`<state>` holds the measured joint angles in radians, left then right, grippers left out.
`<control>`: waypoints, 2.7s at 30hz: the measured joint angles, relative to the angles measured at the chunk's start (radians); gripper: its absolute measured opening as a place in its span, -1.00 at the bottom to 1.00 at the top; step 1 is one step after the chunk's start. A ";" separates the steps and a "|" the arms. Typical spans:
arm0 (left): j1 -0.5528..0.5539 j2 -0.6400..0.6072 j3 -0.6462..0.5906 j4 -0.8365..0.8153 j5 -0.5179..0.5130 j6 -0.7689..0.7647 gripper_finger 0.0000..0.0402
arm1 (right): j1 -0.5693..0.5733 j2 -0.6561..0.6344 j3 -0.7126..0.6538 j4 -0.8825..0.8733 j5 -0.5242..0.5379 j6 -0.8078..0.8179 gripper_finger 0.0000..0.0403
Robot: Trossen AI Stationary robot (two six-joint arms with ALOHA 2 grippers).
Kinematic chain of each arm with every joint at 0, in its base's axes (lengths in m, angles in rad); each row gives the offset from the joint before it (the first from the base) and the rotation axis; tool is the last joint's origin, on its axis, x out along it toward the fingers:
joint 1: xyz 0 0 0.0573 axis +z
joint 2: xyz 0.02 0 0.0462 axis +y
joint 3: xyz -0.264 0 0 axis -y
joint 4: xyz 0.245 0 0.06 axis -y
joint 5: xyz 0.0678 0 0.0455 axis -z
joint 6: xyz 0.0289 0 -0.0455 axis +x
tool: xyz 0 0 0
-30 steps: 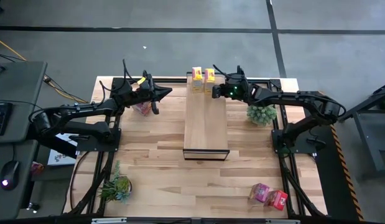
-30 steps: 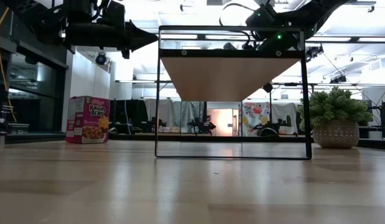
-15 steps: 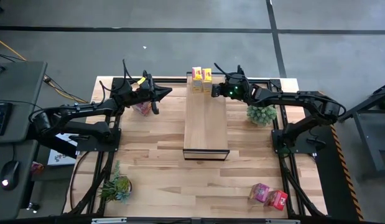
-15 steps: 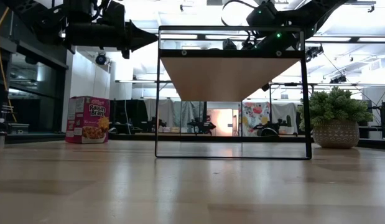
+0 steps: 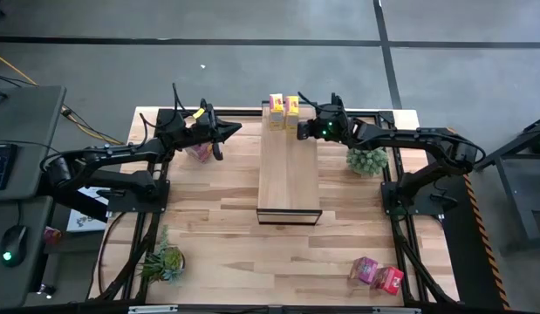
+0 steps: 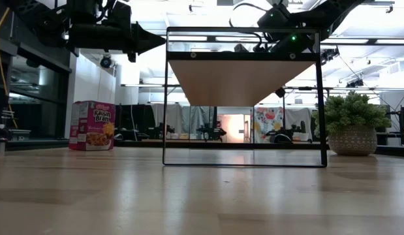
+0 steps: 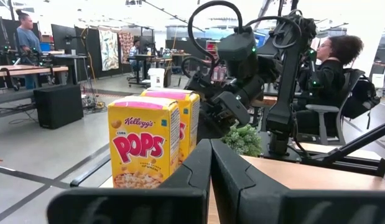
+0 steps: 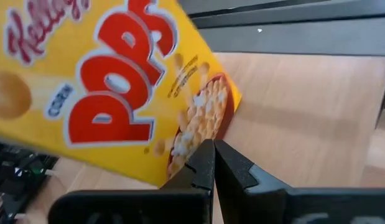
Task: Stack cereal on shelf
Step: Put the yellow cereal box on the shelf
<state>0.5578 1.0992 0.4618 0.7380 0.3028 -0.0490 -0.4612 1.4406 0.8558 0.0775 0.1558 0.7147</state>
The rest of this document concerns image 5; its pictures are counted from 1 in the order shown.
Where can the black computer mouse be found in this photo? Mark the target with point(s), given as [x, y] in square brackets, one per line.
[13, 244]

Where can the grey desk with keyboard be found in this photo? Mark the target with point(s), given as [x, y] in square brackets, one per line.
[29, 126]

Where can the black mat with hazard stripe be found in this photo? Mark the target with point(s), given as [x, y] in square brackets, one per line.
[463, 244]

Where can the black backlit keyboard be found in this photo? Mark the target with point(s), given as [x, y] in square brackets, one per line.
[1, 165]

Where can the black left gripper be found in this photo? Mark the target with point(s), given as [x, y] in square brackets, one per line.
[206, 131]

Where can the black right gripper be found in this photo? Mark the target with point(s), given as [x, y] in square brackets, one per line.
[332, 124]

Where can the round pale green succulent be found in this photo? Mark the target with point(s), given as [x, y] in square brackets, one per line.
[367, 162]

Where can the yellow Corn Pops cereal box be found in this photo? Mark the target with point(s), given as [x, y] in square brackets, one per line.
[276, 114]
[291, 115]

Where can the white printed cardboard box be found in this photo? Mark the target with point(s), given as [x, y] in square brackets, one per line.
[84, 220]

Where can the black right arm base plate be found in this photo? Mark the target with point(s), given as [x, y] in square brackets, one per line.
[426, 207]

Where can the spiky green potted plant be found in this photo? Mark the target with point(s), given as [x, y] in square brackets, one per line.
[166, 264]

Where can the grey desk with mouse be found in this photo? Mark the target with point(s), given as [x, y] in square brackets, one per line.
[16, 283]

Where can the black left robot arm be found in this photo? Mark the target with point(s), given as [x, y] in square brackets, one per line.
[121, 150]

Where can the red Froot Loops cereal box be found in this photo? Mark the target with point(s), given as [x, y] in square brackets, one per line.
[388, 280]

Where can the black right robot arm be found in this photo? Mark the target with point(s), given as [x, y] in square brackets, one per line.
[409, 135]

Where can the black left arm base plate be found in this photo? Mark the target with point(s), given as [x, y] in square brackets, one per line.
[121, 205]

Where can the small pink object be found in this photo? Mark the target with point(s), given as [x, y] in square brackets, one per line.
[52, 235]

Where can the black metal stand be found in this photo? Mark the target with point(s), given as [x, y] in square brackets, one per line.
[514, 174]

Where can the pink cereal box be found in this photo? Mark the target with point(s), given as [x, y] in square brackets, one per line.
[364, 270]
[200, 152]

